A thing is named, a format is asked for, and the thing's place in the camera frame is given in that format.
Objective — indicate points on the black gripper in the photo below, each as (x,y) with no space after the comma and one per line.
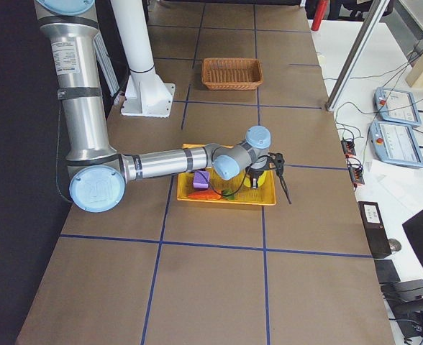
(256,175)

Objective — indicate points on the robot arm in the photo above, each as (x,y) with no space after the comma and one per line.
(98,172)

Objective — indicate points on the yellow woven plastic basket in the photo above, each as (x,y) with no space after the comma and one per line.
(263,196)

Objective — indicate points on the brown wicker basket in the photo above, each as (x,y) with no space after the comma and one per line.
(231,73)

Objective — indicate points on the toy carrot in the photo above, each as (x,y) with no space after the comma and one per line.
(211,195)

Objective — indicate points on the purple foam cube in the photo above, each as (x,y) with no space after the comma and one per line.
(201,180)

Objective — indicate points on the black box with label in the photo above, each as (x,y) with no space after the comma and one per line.
(374,229)

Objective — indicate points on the lower teach pendant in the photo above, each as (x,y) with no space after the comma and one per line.
(395,144)

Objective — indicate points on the teach pendant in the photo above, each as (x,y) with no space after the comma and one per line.
(395,144)
(397,106)

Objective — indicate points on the upper teach pendant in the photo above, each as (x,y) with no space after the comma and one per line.
(397,106)

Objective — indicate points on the red cylinder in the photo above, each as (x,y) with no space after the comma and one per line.
(319,14)

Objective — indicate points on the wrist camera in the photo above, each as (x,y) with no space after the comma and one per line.
(277,161)

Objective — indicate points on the aluminium frame post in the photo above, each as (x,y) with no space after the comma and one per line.
(374,16)

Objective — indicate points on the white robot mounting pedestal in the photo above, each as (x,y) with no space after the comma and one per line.
(146,94)

